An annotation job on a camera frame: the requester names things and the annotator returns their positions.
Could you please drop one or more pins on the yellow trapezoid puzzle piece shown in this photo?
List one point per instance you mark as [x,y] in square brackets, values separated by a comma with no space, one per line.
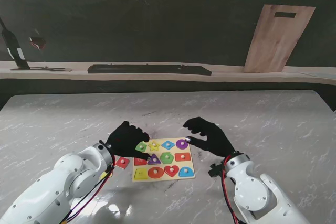
[104,174]

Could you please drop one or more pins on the green hexagon puzzle piece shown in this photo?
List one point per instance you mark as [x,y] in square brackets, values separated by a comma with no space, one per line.
[163,159]

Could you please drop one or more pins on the red square puzzle piece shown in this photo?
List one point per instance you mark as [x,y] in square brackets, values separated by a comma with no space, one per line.
[122,163]

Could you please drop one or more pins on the blue diamond puzzle piece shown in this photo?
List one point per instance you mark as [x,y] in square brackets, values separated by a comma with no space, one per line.
[165,145]

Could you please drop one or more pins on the dark wine bottle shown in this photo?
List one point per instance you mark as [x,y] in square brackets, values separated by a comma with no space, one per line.
[14,45]

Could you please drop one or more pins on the orange rectangle puzzle piece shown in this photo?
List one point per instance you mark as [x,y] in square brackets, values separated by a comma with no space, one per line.
[178,159]

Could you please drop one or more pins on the green pentagon puzzle piece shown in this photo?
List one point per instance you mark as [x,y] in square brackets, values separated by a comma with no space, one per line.
[143,147]

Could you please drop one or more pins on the yellow star puzzle piece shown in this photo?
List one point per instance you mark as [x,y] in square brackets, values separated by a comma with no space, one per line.
[152,147]

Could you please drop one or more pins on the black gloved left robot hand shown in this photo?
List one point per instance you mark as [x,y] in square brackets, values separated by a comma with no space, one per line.
[123,142]

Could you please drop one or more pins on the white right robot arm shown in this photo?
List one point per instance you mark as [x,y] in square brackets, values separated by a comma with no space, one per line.
[257,195]

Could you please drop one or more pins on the wooden cutting board with slot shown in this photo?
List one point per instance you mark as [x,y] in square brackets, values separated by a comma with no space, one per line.
[278,40]

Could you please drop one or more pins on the purple circle puzzle piece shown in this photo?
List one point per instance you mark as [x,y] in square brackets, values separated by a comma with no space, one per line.
[179,146]

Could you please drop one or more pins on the blue semicircle puzzle piece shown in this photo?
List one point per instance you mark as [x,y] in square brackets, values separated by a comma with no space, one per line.
[183,174]

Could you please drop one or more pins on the flat tray under bottle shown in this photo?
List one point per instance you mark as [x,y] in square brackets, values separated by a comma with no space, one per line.
[52,69]

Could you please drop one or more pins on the yellow wooden shape puzzle board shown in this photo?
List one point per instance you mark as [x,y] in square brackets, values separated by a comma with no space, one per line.
[168,179]

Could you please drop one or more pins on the light wooden shelf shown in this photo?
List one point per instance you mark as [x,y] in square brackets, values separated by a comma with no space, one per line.
[236,75]

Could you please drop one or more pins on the red heart puzzle piece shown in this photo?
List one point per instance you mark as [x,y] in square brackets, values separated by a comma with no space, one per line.
[168,172]

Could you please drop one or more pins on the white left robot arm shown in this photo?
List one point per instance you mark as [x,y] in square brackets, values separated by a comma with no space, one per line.
[52,187]

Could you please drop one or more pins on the red wine glass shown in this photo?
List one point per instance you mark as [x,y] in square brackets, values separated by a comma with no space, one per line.
[38,42]

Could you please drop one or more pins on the purple triangle puzzle piece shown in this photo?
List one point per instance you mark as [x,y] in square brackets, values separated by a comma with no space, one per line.
[156,161]

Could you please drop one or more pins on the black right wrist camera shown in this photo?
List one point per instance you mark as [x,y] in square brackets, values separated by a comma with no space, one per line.
[215,171]

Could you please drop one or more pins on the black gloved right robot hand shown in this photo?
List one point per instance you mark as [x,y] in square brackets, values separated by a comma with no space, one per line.
[218,144]

